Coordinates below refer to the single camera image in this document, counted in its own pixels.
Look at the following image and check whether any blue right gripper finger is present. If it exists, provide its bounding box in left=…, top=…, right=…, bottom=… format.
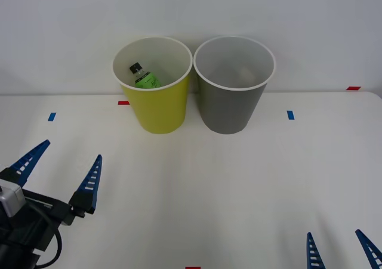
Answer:
left=355, top=228, right=382, bottom=269
left=306, top=231, right=323, bottom=269

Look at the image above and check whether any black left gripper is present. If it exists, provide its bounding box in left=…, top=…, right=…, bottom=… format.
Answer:
left=0, top=140, right=103, bottom=251

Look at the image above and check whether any green plastic bottle black cap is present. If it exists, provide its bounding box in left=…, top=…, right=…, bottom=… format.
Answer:
left=128, top=61, right=164, bottom=90

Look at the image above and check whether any yellow-green plastic bin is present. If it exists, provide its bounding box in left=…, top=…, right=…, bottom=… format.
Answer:
left=112, top=35, right=193, bottom=135

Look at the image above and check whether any grey plastic bin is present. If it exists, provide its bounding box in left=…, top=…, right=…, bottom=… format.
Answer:
left=193, top=35, right=276, bottom=135

